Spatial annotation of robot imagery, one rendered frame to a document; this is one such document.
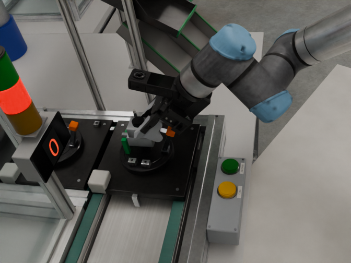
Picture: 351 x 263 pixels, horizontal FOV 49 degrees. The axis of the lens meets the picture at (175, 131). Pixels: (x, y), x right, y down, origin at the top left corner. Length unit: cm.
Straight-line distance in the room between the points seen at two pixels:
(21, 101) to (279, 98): 45
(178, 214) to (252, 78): 37
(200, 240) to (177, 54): 56
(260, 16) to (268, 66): 266
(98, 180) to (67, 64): 76
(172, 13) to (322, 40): 44
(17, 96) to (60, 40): 113
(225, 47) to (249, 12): 278
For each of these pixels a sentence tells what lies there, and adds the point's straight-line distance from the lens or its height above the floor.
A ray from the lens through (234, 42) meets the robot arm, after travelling 70.
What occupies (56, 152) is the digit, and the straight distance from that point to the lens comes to 78.
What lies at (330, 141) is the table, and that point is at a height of 86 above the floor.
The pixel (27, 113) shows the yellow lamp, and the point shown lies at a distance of 71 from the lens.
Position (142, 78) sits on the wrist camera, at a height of 122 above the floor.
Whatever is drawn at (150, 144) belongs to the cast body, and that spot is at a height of 103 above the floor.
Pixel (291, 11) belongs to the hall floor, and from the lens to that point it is 348.
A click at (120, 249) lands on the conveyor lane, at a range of 93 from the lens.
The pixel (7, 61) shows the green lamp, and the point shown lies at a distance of 66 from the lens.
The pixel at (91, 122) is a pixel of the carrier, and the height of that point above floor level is 97.
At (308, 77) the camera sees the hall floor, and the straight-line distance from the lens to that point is 277.
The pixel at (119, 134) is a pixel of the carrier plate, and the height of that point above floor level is 97.
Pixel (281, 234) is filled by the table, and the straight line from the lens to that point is 98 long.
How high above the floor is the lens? 171
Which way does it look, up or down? 45 degrees down
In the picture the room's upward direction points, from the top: 11 degrees counter-clockwise
